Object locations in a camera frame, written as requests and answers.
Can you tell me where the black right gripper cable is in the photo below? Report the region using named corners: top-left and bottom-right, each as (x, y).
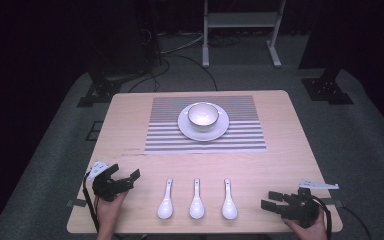
top-left (308, 194), bottom-right (334, 240)

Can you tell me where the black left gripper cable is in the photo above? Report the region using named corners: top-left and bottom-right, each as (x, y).
top-left (82, 170), bottom-right (102, 233)

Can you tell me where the person's left hand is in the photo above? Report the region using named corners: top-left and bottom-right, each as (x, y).
top-left (94, 191), bottom-right (128, 232)

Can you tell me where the person's right hand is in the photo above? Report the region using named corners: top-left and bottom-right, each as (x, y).
top-left (283, 210), bottom-right (330, 240)

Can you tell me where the white ceramic spoon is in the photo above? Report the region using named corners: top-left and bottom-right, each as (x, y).
top-left (157, 177), bottom-right (175, 221)
top-left (221, 178), bottom-right (239, 221)
top-left (189, 177), bottom-right (206, 221)

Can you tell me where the white bowl with dark rim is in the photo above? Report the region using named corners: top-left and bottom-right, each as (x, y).
top-left (187, 101), bottom-right (220, 133)

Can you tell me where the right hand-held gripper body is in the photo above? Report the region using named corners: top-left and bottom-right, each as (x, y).
top-left (279, 178), bottom-right (340, 230)

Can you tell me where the black floor cable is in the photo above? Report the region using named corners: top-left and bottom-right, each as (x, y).
top-left (161, 54), bottom-right (219, 92)
top-left (341, 205), bottom-right (374, 240)

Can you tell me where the grey floor cable bundle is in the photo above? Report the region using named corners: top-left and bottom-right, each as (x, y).
top-left (159, 32), bottom-right (205, 56)

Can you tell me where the black stand base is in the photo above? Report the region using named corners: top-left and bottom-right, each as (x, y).
top-left (300, 66), bottom-right (355, 106)
top-left (76, 71), bottom-right (123, 109)

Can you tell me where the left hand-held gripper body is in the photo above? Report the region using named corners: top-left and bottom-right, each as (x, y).
top-left (86, 161), bottom-right (136, 203)

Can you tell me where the white round plate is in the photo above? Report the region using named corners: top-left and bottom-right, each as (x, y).
top-left (177, 102), bottom-right (231, 143)

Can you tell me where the striped grey placemat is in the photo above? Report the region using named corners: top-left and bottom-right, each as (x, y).
top-left (144, 95), bottom-right (268, 155)

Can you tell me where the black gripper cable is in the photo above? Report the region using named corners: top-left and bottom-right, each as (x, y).
top-left (82, 170), bottom-right (102, 233)
top-left (308, 194), bottom-right (334, 240)

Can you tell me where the white metal frame stand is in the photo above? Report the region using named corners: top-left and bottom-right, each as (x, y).
top-left (201, 0), bottom-right (287, 69)

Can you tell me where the grey tape strip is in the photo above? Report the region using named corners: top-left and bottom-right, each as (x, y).
top-left (66, 198), bottom-right (87, 209)
top-left (320, 197), bottom-right (345, 208)

